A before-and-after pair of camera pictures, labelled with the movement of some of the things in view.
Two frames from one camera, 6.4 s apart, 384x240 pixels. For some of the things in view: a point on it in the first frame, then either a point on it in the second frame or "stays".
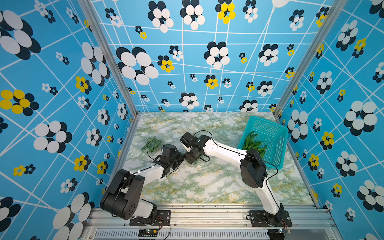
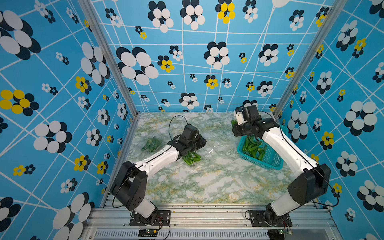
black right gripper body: [190, 156] -> [241, 130]
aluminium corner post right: [316, 41] stays
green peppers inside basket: [251, 143] stays
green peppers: [152, 144] stays
